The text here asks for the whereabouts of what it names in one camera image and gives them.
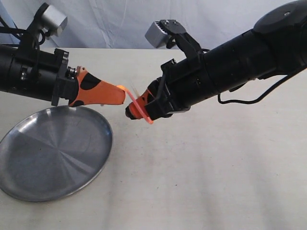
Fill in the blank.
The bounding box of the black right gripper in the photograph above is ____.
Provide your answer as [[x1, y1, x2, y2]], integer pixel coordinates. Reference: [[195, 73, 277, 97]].
[[125, 57, 206, 120]]

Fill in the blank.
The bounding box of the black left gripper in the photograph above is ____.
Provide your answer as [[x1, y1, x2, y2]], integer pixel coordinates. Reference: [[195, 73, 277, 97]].
[[20, 48, 125, 106]]

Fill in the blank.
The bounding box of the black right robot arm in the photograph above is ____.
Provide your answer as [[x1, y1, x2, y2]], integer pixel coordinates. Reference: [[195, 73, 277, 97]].
[[125, 0, 307, 120]]

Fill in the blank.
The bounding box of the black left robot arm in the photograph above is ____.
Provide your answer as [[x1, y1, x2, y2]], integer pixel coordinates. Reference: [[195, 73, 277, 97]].
[[0, 45, 126, 107]]

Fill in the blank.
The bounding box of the white backdrop cloth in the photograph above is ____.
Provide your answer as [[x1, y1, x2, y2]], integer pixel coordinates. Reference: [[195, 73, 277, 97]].
[[0, 0, 307, 50]]

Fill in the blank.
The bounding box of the round steel plate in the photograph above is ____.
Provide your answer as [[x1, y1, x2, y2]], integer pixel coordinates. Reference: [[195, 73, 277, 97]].
[[0, 106, 113, 202]]

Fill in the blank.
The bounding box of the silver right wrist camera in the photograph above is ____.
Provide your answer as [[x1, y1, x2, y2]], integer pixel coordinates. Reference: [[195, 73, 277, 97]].
[[144, 19, 187, 49]]

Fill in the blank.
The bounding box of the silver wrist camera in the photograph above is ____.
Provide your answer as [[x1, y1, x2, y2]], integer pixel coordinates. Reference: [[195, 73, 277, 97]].
[[144, 19, 187, 49], [42, 5, 68, 37]]

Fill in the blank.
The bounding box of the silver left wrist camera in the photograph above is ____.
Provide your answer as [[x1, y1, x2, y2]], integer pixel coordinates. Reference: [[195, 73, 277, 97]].
[[42, 5, 68, 37]]

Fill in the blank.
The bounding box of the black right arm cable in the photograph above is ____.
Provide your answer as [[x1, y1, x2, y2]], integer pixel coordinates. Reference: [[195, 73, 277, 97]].
[[217, 66, 307, 105]]

